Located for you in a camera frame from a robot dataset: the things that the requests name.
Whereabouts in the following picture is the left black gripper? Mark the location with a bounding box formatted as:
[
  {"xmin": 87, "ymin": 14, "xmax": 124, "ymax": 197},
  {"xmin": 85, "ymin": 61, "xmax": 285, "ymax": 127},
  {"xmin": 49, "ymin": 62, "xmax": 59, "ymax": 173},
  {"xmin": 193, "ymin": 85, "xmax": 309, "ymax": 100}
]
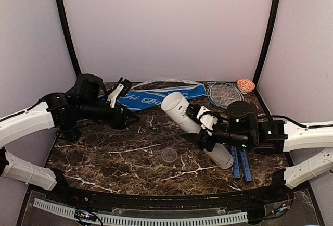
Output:
[{"xmin": 79, "ymin": 99, "xmax": 140, "ymax": 130}]

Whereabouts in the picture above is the clear tube lid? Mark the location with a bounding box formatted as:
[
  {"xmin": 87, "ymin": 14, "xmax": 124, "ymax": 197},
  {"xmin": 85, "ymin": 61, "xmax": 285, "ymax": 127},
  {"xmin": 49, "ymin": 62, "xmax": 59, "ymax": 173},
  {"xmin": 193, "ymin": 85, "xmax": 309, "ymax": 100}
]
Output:
[{"xmin": 161, "ymin": 148, "xmax": 178, "ymax": 162}]

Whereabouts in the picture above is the white shuttlecock tube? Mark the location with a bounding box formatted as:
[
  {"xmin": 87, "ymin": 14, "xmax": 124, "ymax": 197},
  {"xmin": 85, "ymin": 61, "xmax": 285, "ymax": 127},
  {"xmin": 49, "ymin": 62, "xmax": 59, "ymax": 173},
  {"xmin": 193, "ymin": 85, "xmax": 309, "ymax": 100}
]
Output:
[{"xmin": 161, "ymin": 92, "xmax": 234, "ymax": 169}]

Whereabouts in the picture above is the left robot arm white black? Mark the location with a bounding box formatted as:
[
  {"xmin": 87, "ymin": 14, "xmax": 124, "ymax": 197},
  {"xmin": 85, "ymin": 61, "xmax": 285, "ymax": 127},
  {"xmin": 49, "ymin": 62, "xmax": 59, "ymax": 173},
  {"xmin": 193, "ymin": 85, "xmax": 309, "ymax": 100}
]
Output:
[{"xmin": 1, "ymin": 73, "xmax": 139, "ymax": 203}]

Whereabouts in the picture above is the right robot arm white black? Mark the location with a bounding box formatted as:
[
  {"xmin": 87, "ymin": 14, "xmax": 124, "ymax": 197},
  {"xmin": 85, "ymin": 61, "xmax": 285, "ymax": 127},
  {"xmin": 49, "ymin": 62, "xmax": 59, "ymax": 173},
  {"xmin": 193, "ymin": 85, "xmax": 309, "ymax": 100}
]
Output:
[{"xmin": 184, "ymin": 101, "xmax": 332, "ymax": 202}]

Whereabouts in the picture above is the blue badminton racket left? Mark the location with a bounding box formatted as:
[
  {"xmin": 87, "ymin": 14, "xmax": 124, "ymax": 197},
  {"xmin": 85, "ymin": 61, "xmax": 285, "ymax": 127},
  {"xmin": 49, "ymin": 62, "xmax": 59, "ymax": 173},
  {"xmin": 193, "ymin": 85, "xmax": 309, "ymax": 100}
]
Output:
[{"xmin": 207, "ymin": 82, "xmax": 244, "ymax": 170}]

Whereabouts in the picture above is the blue badminton racket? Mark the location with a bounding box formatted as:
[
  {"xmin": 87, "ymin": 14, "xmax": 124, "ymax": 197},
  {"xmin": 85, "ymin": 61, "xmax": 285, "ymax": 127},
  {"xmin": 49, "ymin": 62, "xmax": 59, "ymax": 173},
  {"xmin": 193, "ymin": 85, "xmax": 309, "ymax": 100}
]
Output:
[
  {"xmin": 207, "ymin": 82, "xmax": 253, "ymax": 183},
  {"xmin": 207, "ymin": 82, "xmax": 244, "ymax": 170}
]

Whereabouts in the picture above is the blue badminton racket right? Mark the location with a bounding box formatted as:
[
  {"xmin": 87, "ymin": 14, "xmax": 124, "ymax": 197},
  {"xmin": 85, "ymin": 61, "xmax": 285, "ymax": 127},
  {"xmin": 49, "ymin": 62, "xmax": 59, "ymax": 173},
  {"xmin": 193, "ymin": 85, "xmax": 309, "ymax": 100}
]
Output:
[{"xmin": 207, "ymin": 82, "xmax": 253, "ymax": 183}]

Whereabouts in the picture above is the blue racket bag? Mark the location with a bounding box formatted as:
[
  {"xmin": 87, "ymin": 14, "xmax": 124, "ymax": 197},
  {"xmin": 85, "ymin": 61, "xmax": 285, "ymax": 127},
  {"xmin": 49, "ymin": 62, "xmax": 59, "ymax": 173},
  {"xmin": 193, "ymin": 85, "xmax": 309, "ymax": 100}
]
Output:
[{"xmin": 97, "ymin": 78, "xmax": 207, "ymax": 114}]

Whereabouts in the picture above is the black cup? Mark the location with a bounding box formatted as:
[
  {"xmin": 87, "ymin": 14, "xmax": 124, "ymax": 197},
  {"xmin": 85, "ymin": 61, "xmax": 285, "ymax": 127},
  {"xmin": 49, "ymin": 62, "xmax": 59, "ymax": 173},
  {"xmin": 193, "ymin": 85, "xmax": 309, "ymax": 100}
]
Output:
[{"xmin": 56, "ymin": 127, "xmax": 81, "ymax": 142}]

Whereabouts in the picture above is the orange patterned small bowl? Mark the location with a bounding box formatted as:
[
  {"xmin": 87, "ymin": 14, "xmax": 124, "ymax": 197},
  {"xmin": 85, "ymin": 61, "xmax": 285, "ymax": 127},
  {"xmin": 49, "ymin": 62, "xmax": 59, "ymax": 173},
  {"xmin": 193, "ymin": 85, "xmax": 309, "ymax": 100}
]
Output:
[{"xmin": 237, "ymin": 79, "xmax": 255, "ymax": 94}]

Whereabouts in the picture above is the small circuit board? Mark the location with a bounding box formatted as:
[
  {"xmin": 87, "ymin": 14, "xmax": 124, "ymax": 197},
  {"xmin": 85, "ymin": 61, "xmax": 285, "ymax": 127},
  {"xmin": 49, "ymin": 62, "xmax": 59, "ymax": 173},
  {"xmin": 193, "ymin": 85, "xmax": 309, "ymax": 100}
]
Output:
[{"xmin": 74, "ymin": 209, "xmax": 97, "ymax": 223}]

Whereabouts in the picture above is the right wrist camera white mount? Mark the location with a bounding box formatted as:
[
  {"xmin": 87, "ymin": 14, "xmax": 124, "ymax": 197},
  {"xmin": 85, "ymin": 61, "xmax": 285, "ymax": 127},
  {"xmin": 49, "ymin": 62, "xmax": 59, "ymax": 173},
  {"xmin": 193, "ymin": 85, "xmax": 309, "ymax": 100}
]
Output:
[{"xmin": 186, "ymin": 104, "xmax": 222, "ymax": 135}]

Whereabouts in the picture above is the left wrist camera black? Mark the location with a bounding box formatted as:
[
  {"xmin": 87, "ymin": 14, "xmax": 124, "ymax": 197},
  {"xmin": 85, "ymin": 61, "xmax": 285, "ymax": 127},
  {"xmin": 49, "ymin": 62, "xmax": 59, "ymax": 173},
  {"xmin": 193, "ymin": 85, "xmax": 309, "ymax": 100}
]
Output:
[{"xmin": 107, "ymin": 77, "xmax": 132, "ymax": 108}]

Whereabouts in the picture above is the white slotted cable duct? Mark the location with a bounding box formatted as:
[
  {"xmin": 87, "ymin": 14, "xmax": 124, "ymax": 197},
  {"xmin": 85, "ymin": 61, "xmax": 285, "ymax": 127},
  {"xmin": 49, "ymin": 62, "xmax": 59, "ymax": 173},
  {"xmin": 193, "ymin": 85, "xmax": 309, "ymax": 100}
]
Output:
[{"xmin": 33, "ymin": 198, "xmax": 249, "ymax": 225}]

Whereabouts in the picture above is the black front table rail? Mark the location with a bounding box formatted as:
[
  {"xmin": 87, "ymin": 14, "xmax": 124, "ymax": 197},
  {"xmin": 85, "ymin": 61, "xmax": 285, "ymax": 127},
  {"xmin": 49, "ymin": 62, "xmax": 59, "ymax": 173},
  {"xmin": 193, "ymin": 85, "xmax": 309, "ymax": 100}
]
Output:
[{"xmin": 46, "ymin": 186, "xmax": 294, "ymax": 211}]

